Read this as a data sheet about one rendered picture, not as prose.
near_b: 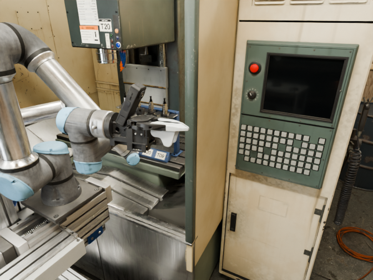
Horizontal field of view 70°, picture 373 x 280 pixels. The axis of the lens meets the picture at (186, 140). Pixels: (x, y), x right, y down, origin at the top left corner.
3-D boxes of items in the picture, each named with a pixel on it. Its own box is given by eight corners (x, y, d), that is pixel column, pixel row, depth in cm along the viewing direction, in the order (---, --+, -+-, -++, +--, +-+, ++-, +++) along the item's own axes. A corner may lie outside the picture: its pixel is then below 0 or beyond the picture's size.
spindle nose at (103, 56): (123, 61, 201) (121, 44, 196) (107, 64, 189) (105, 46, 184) (109, 59, 209) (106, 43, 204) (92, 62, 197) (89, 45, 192)
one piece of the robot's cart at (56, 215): (36, 249, 91) (31, 235, 88) (1, 225, 101) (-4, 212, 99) (112, 194, 119) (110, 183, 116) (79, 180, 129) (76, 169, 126)
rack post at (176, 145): (176, 157, 191) (176, 118, 178) (170, 155, 193) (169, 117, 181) (183, 151, 199) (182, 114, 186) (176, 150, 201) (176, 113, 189)
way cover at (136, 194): (144, 229, 165) (142, 208, 159) (47, 189, 203) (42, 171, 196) (169, 201, 190) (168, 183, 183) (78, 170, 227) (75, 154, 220)
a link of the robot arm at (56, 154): (79, 168, 108) (74, 138, 102) (56, 186, 97) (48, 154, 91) (55, 164, 111) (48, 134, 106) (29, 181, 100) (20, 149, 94)
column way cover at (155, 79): (166, 124, 249) (165, 68, 227) (126, 116, 268) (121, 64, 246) (169, 122, 253) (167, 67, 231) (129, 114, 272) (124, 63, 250)
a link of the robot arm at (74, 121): (75, 129, 80) (70, 101, 77) (107, 133, 77) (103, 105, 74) (56, 139, 73) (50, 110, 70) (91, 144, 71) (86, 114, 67)
